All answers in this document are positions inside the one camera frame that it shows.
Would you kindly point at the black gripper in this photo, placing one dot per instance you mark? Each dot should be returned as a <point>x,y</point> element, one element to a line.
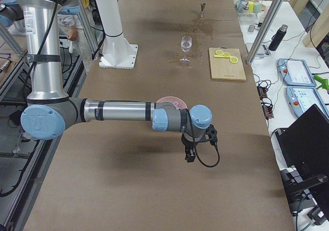
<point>187,143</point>

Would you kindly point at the steel double jigger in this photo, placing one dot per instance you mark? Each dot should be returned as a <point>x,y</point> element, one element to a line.
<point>202,7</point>

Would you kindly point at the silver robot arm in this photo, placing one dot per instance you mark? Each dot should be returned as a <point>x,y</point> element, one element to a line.
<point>50,110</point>

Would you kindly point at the clear ice cubes pile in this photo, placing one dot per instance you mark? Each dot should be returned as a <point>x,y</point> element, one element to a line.
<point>177,105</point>

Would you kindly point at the clear wine glass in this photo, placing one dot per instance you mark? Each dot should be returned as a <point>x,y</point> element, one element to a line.
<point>186,44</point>

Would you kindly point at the pink bowl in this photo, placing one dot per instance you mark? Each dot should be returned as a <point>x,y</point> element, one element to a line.
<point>172,99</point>

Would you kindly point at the bamboo cutting board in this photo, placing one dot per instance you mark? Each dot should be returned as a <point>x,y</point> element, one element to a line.
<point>223,69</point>

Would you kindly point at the lemon slice near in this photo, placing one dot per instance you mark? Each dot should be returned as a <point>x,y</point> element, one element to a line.
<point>234,60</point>

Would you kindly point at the lemon slice far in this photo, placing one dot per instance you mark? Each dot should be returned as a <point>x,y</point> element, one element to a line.
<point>219,52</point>

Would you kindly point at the lower teach pendant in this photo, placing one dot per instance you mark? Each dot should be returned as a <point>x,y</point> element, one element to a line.
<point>301,98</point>

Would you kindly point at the teach pendant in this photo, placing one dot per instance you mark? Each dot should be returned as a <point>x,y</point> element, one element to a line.
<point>295,72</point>
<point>301,98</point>

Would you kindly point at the upper teach pendant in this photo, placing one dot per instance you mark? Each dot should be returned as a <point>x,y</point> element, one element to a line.
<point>295,72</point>

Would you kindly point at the small steel cap cup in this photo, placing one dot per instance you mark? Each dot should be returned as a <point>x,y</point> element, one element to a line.
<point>251,29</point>

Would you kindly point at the black thermos bottle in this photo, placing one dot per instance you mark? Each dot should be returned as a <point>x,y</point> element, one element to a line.
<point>277,38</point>

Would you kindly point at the blue plastic cup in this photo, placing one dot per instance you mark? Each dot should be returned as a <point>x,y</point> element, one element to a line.
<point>240,5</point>

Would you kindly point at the yellow plastic cup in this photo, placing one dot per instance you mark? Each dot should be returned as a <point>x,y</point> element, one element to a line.
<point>250,7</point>

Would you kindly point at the green plastic cup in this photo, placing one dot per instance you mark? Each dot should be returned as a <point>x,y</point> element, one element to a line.
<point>257,7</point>

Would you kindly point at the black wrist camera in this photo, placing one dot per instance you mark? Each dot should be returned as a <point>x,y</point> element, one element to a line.
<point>211,135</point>

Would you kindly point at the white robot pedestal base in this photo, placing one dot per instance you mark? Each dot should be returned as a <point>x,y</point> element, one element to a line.
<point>117,52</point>

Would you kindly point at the aluminium frame post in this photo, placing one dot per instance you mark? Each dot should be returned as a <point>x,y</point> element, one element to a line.
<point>270,16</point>

